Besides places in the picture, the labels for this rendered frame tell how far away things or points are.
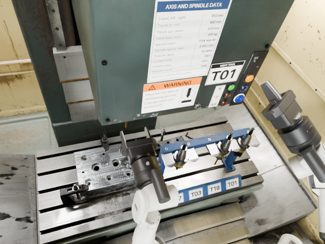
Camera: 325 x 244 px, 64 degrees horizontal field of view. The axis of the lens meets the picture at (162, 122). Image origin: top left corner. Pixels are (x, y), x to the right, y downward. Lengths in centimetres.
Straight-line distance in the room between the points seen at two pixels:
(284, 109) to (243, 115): 126
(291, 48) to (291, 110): 93
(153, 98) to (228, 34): 24
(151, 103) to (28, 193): 123
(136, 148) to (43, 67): 74
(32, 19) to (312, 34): 132
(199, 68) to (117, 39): 22
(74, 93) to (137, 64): 94
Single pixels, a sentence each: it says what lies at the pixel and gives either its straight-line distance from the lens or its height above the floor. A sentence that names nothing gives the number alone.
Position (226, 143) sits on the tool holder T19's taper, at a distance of 120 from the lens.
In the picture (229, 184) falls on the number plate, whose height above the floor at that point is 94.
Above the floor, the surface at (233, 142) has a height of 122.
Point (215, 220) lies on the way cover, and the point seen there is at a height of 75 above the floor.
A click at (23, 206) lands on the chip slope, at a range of 173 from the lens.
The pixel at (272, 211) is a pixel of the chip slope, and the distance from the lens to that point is 174.
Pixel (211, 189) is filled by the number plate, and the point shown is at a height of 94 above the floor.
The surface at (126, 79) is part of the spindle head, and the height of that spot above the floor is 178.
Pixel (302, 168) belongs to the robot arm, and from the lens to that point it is 81.
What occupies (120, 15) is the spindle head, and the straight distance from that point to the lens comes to 51.
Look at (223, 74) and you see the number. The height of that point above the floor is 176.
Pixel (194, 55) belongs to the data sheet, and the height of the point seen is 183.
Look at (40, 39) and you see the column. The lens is 133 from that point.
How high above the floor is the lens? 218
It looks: 50 degrees down
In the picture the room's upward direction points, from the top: 11 degrees clockwise
